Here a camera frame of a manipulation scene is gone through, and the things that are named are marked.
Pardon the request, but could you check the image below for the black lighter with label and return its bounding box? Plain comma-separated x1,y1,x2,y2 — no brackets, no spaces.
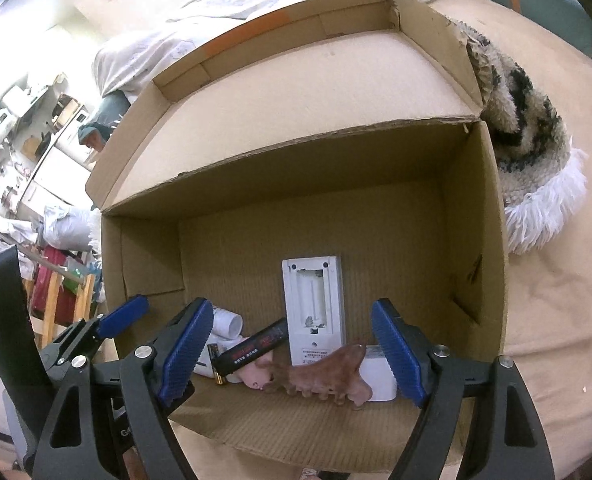
219,318,288,376

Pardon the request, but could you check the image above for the wooden chair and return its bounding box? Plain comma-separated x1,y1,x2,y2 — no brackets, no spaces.
0,247,77,340

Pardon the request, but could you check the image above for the gold AA battery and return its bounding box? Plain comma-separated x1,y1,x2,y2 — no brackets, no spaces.
207,344,226,386

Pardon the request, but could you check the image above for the white pill bottle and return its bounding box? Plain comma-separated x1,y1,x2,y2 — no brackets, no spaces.
194,307,244,378

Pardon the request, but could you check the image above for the grey plastic bag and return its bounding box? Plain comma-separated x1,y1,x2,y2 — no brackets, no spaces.
43,207,102,252

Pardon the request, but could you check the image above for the pink pig figurine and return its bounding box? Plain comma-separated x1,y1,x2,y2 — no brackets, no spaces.
234,351,273,390

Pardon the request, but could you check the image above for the beige bed cover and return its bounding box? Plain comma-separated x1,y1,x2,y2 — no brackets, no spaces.
433,0,592,479

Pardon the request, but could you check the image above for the white square charger case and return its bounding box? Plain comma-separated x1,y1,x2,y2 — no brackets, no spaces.
359,344,398,402

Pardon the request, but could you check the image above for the pink comb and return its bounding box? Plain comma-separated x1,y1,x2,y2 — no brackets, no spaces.
261,344,373,408

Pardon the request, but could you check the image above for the white remote back cover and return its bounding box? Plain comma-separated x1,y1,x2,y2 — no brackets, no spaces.
282,256,346,365

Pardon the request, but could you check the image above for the furry patterned blanket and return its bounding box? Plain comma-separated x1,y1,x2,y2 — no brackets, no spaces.
455,21,588,255

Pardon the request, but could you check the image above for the cardboard box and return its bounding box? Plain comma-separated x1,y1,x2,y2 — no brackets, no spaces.
84,0,510,476

